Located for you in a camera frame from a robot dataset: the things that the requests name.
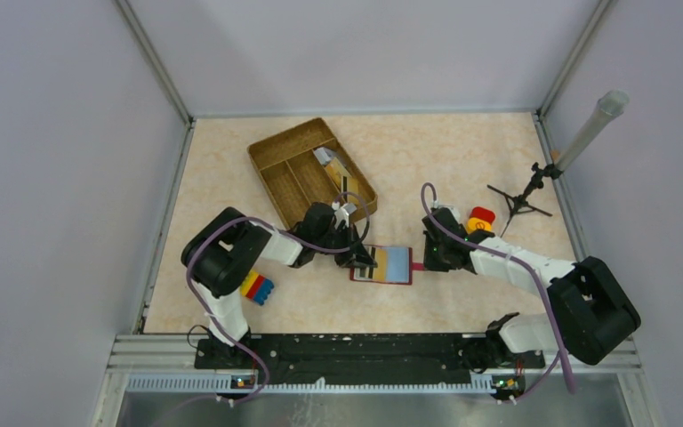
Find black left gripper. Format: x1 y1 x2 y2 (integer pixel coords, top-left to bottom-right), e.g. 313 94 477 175
314 222 377 269

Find red leather card holder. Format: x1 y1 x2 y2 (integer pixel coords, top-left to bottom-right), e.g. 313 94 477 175
350 245 425 286

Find brown woven divided tray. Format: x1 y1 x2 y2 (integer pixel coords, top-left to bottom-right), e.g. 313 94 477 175
247 117 378 228

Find gold credit card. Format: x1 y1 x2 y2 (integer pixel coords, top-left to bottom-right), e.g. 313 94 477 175
356 246 389 282

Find grey credit cards stack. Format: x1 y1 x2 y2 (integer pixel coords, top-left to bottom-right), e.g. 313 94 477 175
313 147 337 166

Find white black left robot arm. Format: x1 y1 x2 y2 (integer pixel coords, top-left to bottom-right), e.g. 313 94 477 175
181 202 377 368

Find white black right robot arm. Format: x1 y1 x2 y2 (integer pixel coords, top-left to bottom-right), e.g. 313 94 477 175
422 207 642 367

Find gold cards in tray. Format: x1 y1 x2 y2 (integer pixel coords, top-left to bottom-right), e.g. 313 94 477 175
324 158 361 203

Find yellow red emergency stop button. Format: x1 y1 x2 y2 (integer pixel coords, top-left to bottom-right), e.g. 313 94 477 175
465 206 496 234

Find black mini tripod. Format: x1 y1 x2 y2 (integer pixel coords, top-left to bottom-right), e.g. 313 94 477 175
486 162 563 237

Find yellow red blue toy block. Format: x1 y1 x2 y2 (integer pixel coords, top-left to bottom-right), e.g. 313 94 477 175
239 270 275 306

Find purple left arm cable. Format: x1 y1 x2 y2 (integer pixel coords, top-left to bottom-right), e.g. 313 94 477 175
185 191 372 407

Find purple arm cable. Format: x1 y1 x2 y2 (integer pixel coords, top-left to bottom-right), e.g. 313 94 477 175
421 182 578 405
185 191 372 407

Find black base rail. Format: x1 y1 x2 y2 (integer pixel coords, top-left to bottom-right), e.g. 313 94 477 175
194 333 546 386

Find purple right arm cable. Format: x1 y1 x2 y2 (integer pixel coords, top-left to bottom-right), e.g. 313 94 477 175
421 182 578 405

